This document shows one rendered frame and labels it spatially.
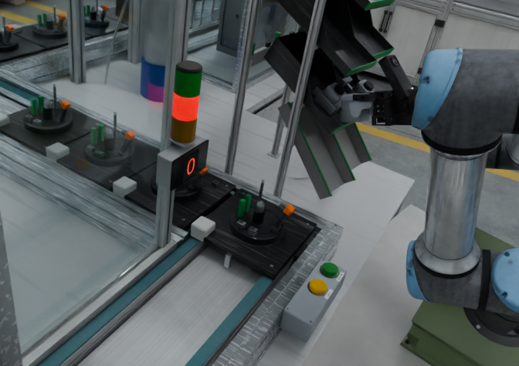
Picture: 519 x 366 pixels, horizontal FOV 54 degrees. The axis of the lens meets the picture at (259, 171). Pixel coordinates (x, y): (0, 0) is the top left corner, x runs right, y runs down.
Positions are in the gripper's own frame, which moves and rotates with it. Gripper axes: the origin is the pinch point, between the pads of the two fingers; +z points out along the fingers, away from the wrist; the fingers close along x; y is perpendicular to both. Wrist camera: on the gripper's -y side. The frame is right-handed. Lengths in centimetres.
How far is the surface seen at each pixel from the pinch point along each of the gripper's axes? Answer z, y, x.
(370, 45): 3.4, -12.4, 14.0
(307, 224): 6.4, 32.4, -12.3
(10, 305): -53, 4, -99
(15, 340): -52, 6, -99
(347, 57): -0.4, -9.5, -1.0
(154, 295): 15, 39, -54
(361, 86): 5.5, -1.6, 12.2
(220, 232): 15.2, 30.3, -34.3
